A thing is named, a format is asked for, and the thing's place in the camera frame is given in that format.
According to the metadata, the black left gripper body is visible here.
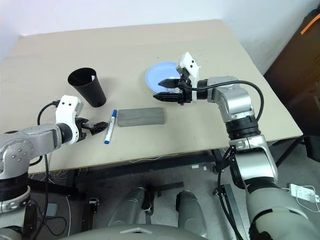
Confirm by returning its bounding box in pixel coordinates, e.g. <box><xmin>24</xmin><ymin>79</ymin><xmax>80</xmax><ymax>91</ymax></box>
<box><xmin>75</xmin><ymin>116</ymin><xmax>93</xmax><ymax>143</ymax></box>

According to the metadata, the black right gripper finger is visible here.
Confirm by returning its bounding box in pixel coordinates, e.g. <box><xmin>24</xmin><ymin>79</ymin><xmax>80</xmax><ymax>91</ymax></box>
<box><xmin>158</xmin><ymin>78</ymin><xmax>182</xmax><ymax>89</ymax></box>
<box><xmin>152</xmin><ymin>91</ymin><xmax>183</xmax><ymax>103</ymax></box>

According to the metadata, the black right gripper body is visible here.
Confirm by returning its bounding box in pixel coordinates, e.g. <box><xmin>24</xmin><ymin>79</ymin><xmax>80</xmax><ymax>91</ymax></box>
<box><xmin>177</xmin><ymin>69</ymin><xmax>194</xmax><ymax>106</ymax></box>

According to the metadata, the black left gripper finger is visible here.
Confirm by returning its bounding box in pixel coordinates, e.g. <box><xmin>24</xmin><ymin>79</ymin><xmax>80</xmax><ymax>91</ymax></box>
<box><xmin>89</xmin><ymin>127</ymin><xmax>107</xmax><ymax>137</ymax></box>
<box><xmin>83</xmin><ymin>119</ymin><xmax>109</xmax><ymax>130</ymax></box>

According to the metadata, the blue round plate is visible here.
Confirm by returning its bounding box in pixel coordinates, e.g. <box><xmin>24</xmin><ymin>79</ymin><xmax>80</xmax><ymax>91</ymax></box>
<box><xmin>145</xmin><ymin>61</ymin><xmax>181</xmax><ymax>95</ymax></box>

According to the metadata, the grey glasses case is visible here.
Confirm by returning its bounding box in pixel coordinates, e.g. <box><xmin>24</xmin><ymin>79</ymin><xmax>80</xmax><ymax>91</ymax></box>
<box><xmin>117</xmin><ymin>107</ymin><xmax>165</xmax><ymax>128</ymax></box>

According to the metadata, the white marker with blue cap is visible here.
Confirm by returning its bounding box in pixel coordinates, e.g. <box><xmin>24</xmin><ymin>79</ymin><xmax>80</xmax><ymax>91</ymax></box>
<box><xmin>103</xmin><ymin>109</ymin><xmax>118</xmax><ymax>145</ymax></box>

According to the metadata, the black plastic cup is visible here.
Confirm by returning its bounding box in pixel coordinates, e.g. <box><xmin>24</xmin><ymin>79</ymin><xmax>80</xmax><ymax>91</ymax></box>
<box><xmin>67</xmin><ymin>67</ymin><xmax>107</xmax><ymax>108</ymax></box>

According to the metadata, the grey left robot leg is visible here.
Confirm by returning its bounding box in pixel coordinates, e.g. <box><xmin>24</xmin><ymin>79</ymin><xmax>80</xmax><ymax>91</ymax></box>
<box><xmin>107</xmin><ymin>187</ymin><xmax>151</xmax><ymax>227</ymax></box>

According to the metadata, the grey robot leg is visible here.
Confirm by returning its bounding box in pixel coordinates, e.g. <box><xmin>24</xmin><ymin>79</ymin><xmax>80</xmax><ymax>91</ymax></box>
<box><xmin>176</xmin><ymin>190</ymin><xmax>208</xmax><ymax>237</ymax></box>
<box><xmin>107</xmin><ymin>187</ymin><xmax>151</xmax><ymax>227</ymax></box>

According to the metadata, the grey robot torso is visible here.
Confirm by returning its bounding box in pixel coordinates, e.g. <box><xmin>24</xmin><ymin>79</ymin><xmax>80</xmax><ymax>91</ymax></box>
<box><xmin>59</xmin><ymin>223</ymin><xmax>208</xmax><ymax>240</ymax></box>

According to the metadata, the brown wooden cabinet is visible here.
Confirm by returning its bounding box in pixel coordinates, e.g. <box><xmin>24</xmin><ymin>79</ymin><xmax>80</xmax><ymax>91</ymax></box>
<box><xmin>263</xmin><ymin>9</ymin><xmax>320</xmax><ymax>141</ymax></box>

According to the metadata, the black metal floor beam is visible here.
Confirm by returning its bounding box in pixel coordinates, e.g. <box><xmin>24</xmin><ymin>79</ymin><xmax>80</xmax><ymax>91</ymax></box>
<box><xmin>221</xmin><ymin>183</ymin><xmax>247</xmax><ymax>240</ymax></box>

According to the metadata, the grey right robot leg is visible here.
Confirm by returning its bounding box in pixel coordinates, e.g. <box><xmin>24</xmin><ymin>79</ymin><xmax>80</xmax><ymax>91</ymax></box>
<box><xmin>176</xmin><ymin>190</ymin><xmax>208</xmax><ymax>237</ymax></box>

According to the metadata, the orange tape strip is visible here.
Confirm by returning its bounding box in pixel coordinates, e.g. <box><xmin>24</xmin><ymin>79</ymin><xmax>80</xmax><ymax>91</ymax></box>
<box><xmin>301</xmin><ymin>16</ymin><xmax>320</xmax><ymax>35</ymax></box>

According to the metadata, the white power strip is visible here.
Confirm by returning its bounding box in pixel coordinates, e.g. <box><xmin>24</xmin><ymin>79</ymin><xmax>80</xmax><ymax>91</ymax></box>
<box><xmin>287</xmin><ymin>183</ymin><xmax>320</xmax><ymax>203</ymax></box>

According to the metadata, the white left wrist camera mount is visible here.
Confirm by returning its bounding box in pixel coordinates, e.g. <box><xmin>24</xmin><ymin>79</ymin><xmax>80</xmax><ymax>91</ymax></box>
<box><xmin>54</xmin><ymin>94</ymin><xmax>83</xmax><ymax>145</ymax></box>

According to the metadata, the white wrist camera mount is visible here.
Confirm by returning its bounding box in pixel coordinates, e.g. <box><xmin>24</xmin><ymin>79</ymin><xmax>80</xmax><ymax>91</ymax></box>
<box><xmin>176</xmin><ymin>51</ymin><xmax>202</xmax><ymax>103</ymax></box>
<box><xmin>54</xmin><ymin>94</ymin><xmax>83</xmax><ymax>145</ymax></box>

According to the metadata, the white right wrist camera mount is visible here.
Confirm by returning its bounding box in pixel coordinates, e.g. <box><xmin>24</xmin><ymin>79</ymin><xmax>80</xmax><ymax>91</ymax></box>
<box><xmin>176</xmin><ymin>51</ymin><xmax>202</xmax><ymax>103</ymax></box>

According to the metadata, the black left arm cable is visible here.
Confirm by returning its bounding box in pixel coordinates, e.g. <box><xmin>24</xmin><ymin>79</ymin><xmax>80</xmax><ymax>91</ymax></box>
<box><xmin>37</xmin><ymin>99</ymin><xmax>61</xmax><ymax>226</ymax></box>

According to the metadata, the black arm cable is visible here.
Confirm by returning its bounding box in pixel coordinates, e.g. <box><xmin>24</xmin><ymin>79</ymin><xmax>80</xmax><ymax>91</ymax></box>
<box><xmin>216</xmin><ymin>146</ymin><xmax>241</xmax><ymax>240</ymax></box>
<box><xmin>37</xmin><ymin>99</ymin><xmax>61</xmax><ymax>226</ymax></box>
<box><xmin>186</xmin><ymin>79</ymin><xmax>265</xmax><ymax>121</ymax></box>

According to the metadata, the black table frame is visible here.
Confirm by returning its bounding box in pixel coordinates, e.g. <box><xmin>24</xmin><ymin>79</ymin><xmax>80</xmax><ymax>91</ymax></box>
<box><xmin>46</xmin><ymin>136</ymin><xmax>305</xmax><ymax>198</ymax></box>

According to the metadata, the black right upper arm cable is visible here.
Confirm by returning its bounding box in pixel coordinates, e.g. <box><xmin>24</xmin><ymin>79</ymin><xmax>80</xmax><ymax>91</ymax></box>
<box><xmin>216</xmin><ymin>146</ymin><xmax>241</xmax><ymax>240</ymax></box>

